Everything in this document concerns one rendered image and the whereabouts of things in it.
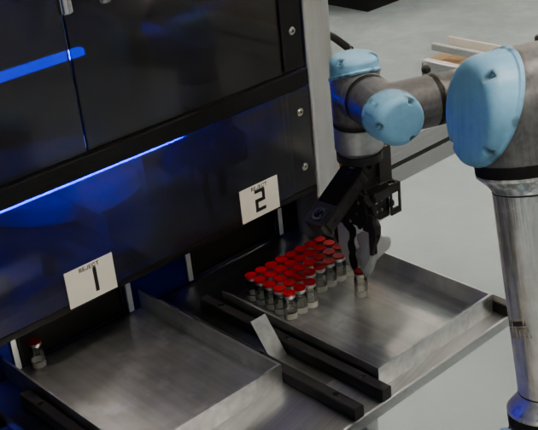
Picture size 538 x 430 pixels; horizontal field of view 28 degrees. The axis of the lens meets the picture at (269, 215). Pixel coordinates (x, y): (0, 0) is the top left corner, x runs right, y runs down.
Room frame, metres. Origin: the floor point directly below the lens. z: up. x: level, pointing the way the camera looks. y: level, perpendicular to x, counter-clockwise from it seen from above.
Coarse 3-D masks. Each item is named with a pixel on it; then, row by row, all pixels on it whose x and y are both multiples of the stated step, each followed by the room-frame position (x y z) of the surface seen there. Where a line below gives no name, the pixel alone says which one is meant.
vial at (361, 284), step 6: (354, 276) 1.50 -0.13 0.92; (360, 276) 1.49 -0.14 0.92; (354, 282) 1.50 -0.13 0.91; (360, 282) 1.49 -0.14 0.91; (366, 282) 1.49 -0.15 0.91; (354, 288) 1.50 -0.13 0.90; (360, 288) 1.49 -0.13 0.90; (366, 288) 1.49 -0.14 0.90; (354, 294) 1.50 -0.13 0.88; (360, 294) 1.49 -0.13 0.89; (366, 294) 1.49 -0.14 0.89
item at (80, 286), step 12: (84, 264) 1.39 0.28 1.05; (96, 264) 1.40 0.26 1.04; (108, 264) 1.41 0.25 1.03; (72, 276) 1.37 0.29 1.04; (84, 276) 1.38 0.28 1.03; (108, 276) 1.41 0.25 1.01; (72, 288) 1.37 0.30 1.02; (84, 288) 1.38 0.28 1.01; (108, 288) 1.41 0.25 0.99; (72, 300) 1.37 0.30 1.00; (84, 300) 1.38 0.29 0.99
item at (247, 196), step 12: (264, 180) 1.62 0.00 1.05; (276, 180) 1.64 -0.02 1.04; (240, 192) 1.59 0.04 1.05; (252, 192) 1.60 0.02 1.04; (276, 192) 1.64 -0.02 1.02; (240, 204) 1.58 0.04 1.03; (252, 204) 1.60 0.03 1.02; (264, 204) 1.62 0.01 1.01; (276, 204) 1.63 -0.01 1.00; (252, 216) 1.60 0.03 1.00
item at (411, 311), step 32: (384, 256) 1.57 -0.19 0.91; (352, 288) 1.52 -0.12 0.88; (384, 288) 1.51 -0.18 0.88; (416, 288) 1.50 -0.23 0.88; (448, 288) 1.47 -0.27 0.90; (288, 320) 1.45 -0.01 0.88; (320, 320) 1.44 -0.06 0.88; (352, 320) 1.43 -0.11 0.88; (384, 320) 1.42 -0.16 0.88; (416, 320) 1.41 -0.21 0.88; (448, 320) 1.35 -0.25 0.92; (480, 320) 1.39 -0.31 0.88; (352, 352) 1.34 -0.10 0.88; (384, 352) 1.33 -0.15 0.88; (416, 352) 1.29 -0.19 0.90
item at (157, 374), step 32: (128, 320) 1.50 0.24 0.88; (160, 320) 1.49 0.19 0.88; (192, 320) 1.43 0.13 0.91; (64, 352) 1.42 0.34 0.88; (96, 352) 1.41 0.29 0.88; (128, 352) 1.40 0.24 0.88; (160, 352) 1.39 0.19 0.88; (192, 352) 1.38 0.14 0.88; (224, 352) 1.37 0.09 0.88; (256, 352) 1.31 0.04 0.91; (32, 384) 1.30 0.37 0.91; (64, 384) 1.33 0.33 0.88; (96, 384) 1.32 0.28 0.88; (128, 384) 1.32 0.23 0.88; (160, 384) 1.31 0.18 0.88; (192, 384) 1.30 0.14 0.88; (224, 384) 1.29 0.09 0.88; (256, 384) 1.25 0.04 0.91; (96, 416) 1.24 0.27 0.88; (128, 416) 1.24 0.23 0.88; (160, 416) 1.23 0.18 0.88; (192, 416) 1.18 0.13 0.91; (224, 416) 1.21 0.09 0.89
